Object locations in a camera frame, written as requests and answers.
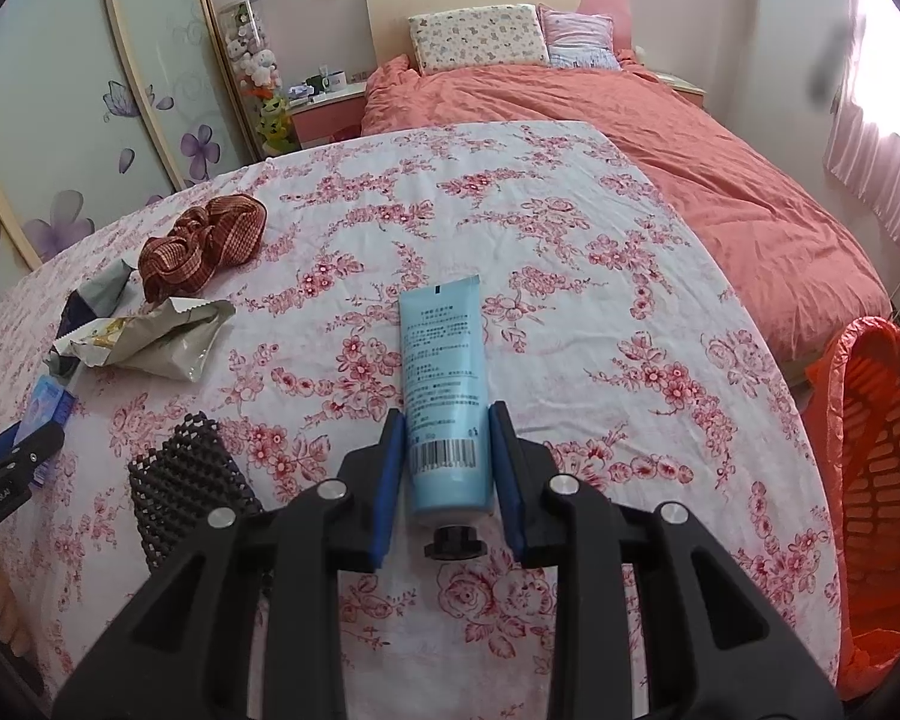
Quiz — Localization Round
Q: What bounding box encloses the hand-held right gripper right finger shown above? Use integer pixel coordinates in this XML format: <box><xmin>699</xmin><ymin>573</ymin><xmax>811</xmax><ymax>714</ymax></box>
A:
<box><xmin>487</xmin><ymin>401</ymin><xmax>845</xmax><ymax>720</ymax></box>

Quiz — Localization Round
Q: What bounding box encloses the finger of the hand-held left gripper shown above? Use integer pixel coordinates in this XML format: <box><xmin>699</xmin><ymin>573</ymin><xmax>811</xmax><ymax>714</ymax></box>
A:
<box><xmin>0</xmin><ymin>421</ymin><xmax>67</xmax><ymax>482</ymax></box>

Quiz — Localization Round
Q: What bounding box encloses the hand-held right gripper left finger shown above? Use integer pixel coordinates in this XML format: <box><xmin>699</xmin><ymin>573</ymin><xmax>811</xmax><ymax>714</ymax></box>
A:
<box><xmin>51</xmin><ymin>406</ymin><xmax>407</xmax><ymax>720</ymax></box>

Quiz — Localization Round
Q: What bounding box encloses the blue packet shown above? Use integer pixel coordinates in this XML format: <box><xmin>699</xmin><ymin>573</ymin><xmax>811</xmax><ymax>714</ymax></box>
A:
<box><xmin>24</xmin><ymin>373</ymin><xmax>77</xmax><ymax>488</ymax></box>

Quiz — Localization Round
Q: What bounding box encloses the light blue tube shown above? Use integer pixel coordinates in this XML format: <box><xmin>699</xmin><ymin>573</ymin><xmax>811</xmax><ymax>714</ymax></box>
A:
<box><xmin>399</xmin><ymin>276</ymin><xmax>496</xmax><ymax>560</ymax></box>

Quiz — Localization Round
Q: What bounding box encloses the orange plastic laundry basket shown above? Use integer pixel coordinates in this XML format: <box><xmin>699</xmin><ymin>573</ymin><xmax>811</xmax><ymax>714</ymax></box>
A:
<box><xmin>804</xmin><ymin>315</ymin><xmax>900</xmax><ymax>702</ymax></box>

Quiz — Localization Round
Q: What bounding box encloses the person's left hand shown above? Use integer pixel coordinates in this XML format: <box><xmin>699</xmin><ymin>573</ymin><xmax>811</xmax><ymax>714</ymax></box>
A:
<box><xmin>0</xmin><ymin>536</ymin><xmax>31</xmax><ymax>653</ymax></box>

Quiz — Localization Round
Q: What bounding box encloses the black studded brush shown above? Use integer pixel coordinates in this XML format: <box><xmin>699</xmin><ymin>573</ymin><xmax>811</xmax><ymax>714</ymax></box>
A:
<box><xmin>127</xmin><ymin>411</ymin><xmax>271</xmax><ymax>593</ymax></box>

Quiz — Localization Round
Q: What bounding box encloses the grey navy wrapper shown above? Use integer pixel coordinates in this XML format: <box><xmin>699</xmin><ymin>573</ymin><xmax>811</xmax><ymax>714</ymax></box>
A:
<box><xmin>54</xmin><ymin>259</ymin><xmax>140</xmax><ymax>342</ymax></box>

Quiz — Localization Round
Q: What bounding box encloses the silver snack wrapper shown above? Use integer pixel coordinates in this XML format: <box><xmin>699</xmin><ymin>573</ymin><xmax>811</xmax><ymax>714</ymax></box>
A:
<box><xmin>52</xmin><ymin>298</ymin><xmax>237</xmax><ymax>383</ymax></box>

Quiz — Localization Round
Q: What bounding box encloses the table with floral cloth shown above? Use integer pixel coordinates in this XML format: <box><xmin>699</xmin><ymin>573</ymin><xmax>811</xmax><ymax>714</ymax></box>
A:
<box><xmin>0</xmin><ymin>120</ymin><xmax>841</xmax><ymax>720</ymax></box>

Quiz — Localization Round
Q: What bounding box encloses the brown checked scrunchie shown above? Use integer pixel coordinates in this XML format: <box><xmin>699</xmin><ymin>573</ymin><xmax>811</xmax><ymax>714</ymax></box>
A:
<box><xmin>136</xmin><ymin>193</ymin><xmax>267</xmax><ymax>310</ymax></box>

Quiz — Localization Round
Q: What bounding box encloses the wardrobe with flower doors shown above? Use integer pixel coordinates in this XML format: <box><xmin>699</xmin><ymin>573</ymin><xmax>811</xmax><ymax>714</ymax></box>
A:
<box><xmin>0</xmin><ymin>0</ymin><xmax>263</xmax><ymax>350</ymax></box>

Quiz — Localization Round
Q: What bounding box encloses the bed with pink duvet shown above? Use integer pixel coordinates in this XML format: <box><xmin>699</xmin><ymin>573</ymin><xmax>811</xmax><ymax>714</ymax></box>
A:
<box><xmin>360</xmin><ymin>45</ymin><xmax>892</xmax><ymax>383</ymax></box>

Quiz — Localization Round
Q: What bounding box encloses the pink nightstand with mugs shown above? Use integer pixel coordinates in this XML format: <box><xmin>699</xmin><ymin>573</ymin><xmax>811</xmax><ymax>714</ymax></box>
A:
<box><xmin>289</xmin><ymin>82</ymin><xmax>368</xmax><ymax>151</ymax></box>

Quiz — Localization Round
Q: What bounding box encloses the green yellow plush toy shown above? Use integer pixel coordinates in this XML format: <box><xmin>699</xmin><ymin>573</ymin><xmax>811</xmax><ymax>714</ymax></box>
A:
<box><xmin>259</xmin><ymin>94</ymin><xmax>301</xmax><ymax>155</ymax></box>

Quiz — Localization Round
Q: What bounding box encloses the floral print pillow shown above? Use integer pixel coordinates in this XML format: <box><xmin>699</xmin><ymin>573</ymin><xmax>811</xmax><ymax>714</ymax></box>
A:
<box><xmin>407</xmin><ymin>4</ymin><xmax>551</xmax><ymax>77</ymax></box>

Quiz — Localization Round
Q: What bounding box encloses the pink striped pillow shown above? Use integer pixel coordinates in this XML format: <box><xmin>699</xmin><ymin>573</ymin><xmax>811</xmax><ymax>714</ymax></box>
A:
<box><xmin>536</xmin><ymin>4</ymin><xmax>617</xmax><ymax>72</ymax></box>

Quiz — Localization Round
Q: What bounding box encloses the clear plush toy organizer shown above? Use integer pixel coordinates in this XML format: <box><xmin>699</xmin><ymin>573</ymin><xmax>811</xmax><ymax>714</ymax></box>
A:
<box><xmin>217</xmin><ymin>0</ymin><xmax>301</xmax><ymax>158</ymax></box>

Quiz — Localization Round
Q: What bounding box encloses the pink curtain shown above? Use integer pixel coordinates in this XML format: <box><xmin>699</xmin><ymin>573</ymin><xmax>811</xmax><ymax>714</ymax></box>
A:
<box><xmin>821</xmin><ymin>0</ymin><xmax>900</xmax><ymax>256</ymax></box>

